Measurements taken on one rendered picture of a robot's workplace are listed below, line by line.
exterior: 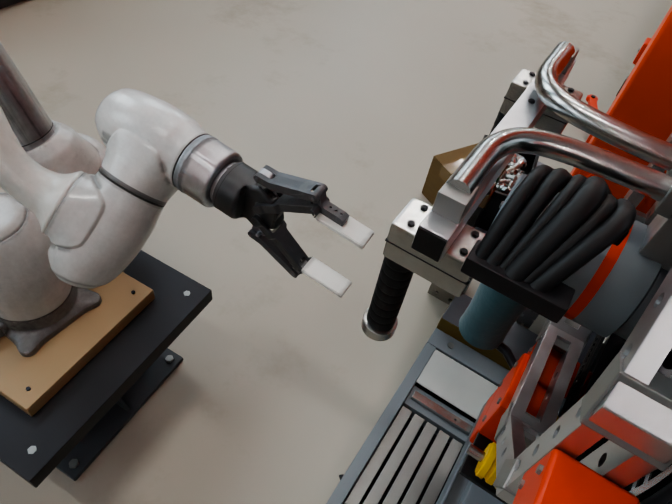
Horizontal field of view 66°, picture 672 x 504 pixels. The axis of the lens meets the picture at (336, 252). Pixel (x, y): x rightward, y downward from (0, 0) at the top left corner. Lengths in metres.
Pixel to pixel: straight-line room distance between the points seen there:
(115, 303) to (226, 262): 0.55
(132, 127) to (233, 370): 0.86
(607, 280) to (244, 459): 0.99
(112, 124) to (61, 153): 0.36
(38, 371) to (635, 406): 1.01
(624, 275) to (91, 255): 0.66
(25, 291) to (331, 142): 1.38
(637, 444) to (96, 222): 0.66
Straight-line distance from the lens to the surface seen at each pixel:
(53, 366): 1.17
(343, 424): 1.42
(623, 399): 0.45
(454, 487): 1.27
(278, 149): 2.09
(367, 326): 0.65
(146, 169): 0.76
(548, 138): 0.57
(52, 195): 0.79
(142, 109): 0.78
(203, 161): 0.72
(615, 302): 0.65
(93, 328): 1.19
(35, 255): 1.06
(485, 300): 0.93
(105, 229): 0.77
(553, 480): 0.49
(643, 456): 0.48
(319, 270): 0.75
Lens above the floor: 1.30
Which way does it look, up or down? 49 degrees down
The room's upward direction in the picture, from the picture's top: 11 degrees clockwise
